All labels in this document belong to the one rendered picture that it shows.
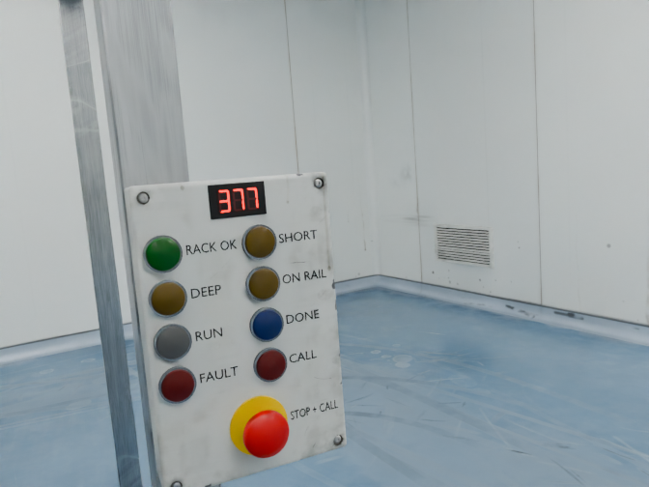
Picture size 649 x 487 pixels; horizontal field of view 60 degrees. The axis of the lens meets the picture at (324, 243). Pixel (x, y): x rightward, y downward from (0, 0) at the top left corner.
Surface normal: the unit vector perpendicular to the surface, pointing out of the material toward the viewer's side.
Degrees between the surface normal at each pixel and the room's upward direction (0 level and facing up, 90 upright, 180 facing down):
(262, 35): 90
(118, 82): 90
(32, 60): 90
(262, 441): 90
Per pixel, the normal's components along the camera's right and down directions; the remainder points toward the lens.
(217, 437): 0.42, 0.08
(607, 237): -0.85, 0.13
